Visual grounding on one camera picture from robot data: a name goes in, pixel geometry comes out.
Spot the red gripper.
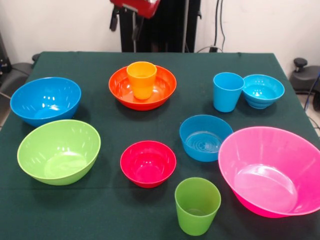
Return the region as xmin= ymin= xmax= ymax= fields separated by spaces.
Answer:
xmin=109 ymin=0 xmax=161 ymax=41

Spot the orange cup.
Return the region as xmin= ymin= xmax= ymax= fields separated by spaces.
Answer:
xmin=126 ymin=61 xmax=158 ymax=101

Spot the orange-red bowl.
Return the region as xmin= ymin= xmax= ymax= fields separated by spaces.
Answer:
xmin=108 ymin=64 xmax=178 ymax=112

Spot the large blue bowl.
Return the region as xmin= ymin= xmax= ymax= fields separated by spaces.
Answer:
xmin=9 ymin=76 xmax=82 ymax=128

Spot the dark green tablecloth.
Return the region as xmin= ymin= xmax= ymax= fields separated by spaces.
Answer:
xmin=0 ymin=51 xmax=320 ymax=240

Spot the blue cup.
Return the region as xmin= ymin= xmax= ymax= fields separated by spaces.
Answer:
xmin=212 ymin=72 xmax=246 ymax=113

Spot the black equipment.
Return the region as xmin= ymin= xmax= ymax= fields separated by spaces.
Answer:
xmin=0 ymin=32 xmax=11 ymax=74

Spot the blue flat-bottomed bowl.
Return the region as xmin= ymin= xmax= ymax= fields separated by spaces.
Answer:
xmin=179 ymin=114 xmax=234 ymax=163

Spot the small pink-red bowl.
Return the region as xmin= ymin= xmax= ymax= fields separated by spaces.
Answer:
xmin=119 ymin=140 xmax=177 ymax=189

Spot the green bowl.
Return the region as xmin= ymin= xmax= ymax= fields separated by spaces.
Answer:
xmin=16 ymin=119 xmax=102 ymax=186

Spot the small light blue ribbed bowl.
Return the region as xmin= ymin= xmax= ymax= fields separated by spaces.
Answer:
xmin=241 ymin=74 xmax=286 ymax=110

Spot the green cup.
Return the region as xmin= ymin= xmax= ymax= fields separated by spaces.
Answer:
xmin=174 ymin=177 xmax=222 ymax=237

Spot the large pink bowl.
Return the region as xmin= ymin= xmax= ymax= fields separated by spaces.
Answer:
xmin=217 ymin=126 xmax=320 ymax=219

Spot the black hanging cable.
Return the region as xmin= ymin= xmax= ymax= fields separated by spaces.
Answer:
xmin=214 ymin=0 xmax=226 ymax=53

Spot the black pedestal foot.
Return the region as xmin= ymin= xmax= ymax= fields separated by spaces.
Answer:
xmin=0 ymin=53 xmax=41 ymax=94
xmin=289 ymin=57 xmax=320 ymax=92

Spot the blue cable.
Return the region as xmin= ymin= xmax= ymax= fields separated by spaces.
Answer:
xmin=303 ymin=71 xmax=320 ymax=111

